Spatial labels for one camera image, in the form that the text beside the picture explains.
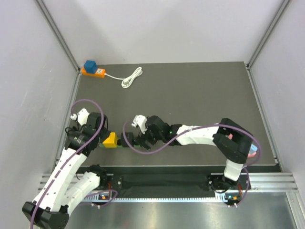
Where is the yellow plug adapter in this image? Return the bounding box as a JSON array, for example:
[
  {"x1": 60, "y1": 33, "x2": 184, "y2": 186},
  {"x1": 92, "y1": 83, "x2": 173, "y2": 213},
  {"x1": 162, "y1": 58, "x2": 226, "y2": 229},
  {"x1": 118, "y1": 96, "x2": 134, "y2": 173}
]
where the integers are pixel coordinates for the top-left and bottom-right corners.
[{"x1": 103, "y1": 132, "x2": 118, "y2": 144}]

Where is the green power strip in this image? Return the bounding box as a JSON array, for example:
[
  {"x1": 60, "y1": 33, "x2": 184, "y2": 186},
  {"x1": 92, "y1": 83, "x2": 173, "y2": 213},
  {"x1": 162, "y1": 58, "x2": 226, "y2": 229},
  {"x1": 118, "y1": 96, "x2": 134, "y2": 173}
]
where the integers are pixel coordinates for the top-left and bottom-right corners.
[{"x1": 99, "y1": 139, "x2": 129, "y2": 148}]

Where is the black plug adapter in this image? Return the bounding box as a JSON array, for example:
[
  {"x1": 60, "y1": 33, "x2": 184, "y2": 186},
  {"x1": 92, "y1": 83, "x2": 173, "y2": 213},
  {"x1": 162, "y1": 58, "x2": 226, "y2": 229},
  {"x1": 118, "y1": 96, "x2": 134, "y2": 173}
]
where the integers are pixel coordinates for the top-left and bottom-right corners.
[{"x1": 120, "y1": 132, "x2": 134, "y2": 147}]

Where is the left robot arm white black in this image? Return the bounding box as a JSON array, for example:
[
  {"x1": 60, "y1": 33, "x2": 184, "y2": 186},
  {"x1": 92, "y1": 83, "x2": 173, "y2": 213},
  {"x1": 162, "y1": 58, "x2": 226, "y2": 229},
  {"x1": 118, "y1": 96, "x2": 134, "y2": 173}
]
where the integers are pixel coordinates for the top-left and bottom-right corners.
[{"x1": 22, "y1": 109, "x2": 110, "y2": 229}]

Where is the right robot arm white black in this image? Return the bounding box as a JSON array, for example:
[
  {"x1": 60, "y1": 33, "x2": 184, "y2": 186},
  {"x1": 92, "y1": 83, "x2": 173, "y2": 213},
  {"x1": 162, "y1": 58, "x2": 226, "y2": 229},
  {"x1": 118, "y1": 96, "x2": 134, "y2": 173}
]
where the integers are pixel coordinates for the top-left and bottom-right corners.
[{"x1": 132, "y1": 115, "x2": 253, "y2": 192}]

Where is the light blue plug adapter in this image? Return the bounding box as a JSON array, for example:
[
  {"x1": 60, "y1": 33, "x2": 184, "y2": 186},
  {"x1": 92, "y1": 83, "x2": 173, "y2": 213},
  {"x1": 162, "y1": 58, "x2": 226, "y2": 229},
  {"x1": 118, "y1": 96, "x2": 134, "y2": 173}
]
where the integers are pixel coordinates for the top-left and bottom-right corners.
[{"x1": 249, "y1": 144, "x2": 258, "y2": 155}]

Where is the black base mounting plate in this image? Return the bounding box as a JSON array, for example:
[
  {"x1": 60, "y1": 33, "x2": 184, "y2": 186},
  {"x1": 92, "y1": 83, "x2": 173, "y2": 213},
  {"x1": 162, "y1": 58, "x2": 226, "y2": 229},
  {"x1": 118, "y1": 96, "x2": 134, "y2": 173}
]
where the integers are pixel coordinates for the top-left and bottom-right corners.
[{"x1": 78, "y1": 166, "x2": 252, "y2": 198}]

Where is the orange power strip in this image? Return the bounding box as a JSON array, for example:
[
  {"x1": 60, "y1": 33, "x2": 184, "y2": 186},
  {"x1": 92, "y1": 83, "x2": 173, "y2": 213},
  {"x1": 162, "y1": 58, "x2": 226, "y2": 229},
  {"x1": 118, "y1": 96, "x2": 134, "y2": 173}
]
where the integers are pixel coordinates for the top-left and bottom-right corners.
[{"x1": 80, "y1": 66, "x2": 107, "y2": 79}]

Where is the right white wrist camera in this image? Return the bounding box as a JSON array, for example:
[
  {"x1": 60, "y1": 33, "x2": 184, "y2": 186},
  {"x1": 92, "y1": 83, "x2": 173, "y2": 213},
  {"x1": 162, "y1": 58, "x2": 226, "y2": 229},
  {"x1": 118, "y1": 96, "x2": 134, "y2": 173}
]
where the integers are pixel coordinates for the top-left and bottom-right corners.
[{"x1": 132, "y1": 115, "x2": 147, "y2": 134}]

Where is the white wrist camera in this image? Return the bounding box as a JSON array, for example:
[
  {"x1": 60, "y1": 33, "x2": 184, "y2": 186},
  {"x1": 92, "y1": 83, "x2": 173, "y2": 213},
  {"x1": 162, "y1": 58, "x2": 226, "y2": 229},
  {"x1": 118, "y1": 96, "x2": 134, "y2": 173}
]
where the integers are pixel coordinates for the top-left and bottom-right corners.
[
  {"x1": 70, "y1": 108, "x2": 90, "y2": 126},
  {"x1": 132, "y1": 115, "x2": 147, "y2": 134}
]

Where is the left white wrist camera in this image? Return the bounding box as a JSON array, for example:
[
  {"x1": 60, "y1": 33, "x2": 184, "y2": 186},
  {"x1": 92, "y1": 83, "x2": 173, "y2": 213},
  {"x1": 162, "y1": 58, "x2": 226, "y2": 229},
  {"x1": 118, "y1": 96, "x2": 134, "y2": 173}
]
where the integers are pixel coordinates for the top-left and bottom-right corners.
[{"x1": 70, "y1": 108, "x2": 90, "y2": 126}]

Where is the black cable with plug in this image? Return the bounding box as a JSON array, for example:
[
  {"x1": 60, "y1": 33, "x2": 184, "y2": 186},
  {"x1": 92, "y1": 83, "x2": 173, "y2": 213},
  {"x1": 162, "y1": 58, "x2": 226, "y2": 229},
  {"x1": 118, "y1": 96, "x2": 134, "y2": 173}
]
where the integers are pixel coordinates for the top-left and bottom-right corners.
[{"x1": 64, "y1": 119, "x2": 81, "y2": 139}]

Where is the white coiled cable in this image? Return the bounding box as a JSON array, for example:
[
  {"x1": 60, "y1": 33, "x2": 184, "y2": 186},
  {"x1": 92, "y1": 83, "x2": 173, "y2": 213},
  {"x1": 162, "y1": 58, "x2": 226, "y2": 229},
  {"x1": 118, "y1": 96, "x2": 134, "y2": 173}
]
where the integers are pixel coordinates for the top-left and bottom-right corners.
[{"x1": 104, "y1": 66, "x2": 143, "y2": 89}]

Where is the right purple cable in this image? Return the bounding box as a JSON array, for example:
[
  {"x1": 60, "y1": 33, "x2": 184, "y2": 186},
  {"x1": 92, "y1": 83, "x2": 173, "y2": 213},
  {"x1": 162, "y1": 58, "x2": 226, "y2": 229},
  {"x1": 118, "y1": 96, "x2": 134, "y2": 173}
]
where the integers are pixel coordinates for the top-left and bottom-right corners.
[{"x1": 122, "y1": 120, "x2": 263, "y2": 208}]

